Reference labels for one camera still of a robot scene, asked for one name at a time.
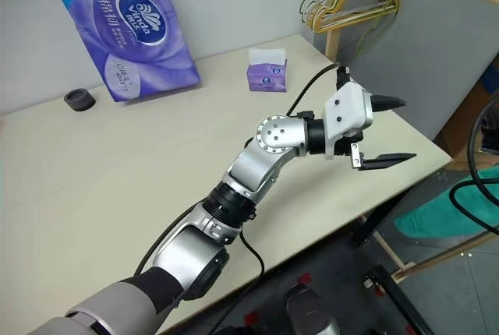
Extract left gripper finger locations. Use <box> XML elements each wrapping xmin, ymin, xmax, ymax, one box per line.
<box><xmin>370</xmin><ymin>93</ymin><xmax>408</xmax><ymax>115</ymax></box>
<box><xmin>349</xmin><ymin>141</ymin><xmax>418</xmax><ymax>173</ymax></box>

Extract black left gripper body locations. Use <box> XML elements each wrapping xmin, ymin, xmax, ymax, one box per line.
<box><xmin>334</xmin><ymin>128</ymin><xmax>366</xmax><ymax>158</ymax></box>

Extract green shorts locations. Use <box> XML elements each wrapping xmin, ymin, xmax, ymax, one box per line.
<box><xmin>393</xmin><ymin>167</ymin><xmax>499</xmax><ymax>239</ymax></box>

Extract brown cardboard box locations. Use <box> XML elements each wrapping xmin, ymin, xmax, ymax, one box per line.
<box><xmin>434</xmin><ymin>62</ymin><xmax>499</xmax><ymax>157</ymax></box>

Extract wooden clothes rack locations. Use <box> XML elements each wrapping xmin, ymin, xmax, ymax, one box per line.
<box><xmin>324</xmin><ymin>0</ymin><xmax>499</xmax><ymax>284</ymax></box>

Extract small purple tissue box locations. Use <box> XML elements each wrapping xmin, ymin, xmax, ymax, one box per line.
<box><xmin>246</xmin><ymin>47</ymin><xmax>289</xmax><ymax>93</ymax></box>

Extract dark rounded shape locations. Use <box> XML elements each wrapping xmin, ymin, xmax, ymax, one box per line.
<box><xmin>285</xmin><ymin>284</ymin><xmax>341</xmax><ymax>335</ymax></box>

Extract large purple tissue pack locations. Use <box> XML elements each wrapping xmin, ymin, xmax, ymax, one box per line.
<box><xmin>54</xmin><ymin>0</ymin><xmax>202</xmax><ymax>104</ymax></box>

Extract black round cap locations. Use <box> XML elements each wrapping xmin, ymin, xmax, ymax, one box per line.
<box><xmin>63</xmin><ymin>87</ymin><xmax>97</xmax><ymax>113</ymax></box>

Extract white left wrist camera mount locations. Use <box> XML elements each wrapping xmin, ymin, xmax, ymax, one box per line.
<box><xmin>323</xmin><ymin>82</ymin><xmax>375</xmax><ymax>160</ymax></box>

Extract black table frame brace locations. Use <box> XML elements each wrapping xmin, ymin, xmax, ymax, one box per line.
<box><xmin>350</xmin><ymin>194</ymin><xmax>399</xmax><ymax>249</ymax></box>

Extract olive wire hanger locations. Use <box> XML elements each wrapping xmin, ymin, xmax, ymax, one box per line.
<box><xmin>353</xmin><ymin>9</ymin><xmax>393</xmax><ymax>58</ymax></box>

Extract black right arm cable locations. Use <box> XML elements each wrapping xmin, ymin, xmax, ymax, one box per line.
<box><xmin>448</xmin><ymin>93</ymin><xmax>499</xmax><ymax>235</ymax></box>

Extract yellow wire hanger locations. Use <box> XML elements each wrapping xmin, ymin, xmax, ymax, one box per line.
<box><xmin>307</xmin><ymin>0</ymin><xmax>402</xmax><ymax>34</ymax></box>

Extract dark green wire hanger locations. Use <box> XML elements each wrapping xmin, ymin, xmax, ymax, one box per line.
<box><xmin>299</xmin><ymin>0</ymin><xmax>391</xmax><ymax>26</ymax></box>

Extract black floor bar with bracket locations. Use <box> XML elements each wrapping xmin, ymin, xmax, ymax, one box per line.
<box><xmin>363</xmin><ymin>264</ymin><xmax>432</xmax><ymax>335</ymax></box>

